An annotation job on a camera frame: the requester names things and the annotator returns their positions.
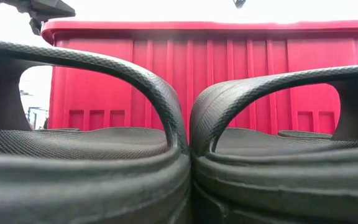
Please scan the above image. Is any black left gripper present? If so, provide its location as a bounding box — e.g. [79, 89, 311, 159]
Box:
[0, 0, 76, 35]

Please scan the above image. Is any small black slide sandal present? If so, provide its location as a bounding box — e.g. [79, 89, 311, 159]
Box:
[190, 64, 358, 224]

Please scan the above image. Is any red plastic bin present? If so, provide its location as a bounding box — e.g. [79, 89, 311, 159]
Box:
[40, 19, 358, 146]

